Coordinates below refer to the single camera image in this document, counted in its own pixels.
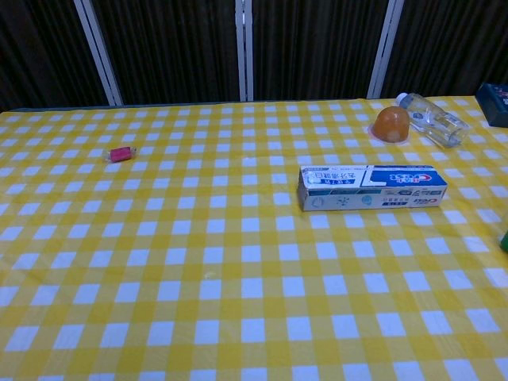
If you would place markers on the blue white toothpaste paper box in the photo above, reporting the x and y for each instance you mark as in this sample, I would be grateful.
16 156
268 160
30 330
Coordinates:
373 186

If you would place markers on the dark blue box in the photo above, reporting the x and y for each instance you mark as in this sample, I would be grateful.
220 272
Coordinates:
494 105

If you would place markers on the yellow white checkered tablecloth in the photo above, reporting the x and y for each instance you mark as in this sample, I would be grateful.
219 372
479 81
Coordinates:
198 258

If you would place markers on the pink wrapped candy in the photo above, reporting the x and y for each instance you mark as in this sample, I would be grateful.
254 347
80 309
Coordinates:
119 154

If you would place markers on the orange jelly cup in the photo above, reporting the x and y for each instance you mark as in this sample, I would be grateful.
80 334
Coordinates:
392 123

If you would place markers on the dark pleated curtain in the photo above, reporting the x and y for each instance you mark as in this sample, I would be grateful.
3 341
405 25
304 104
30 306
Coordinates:
174 47

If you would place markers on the clear plastic water bottle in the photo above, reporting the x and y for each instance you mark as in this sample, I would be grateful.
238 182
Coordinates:
434 119

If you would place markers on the green object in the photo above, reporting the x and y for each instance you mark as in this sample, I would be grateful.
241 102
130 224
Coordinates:
505 241

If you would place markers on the white screen frame post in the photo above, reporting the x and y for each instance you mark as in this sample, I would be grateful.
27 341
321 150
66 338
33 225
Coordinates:
99 51
244 49
384 49

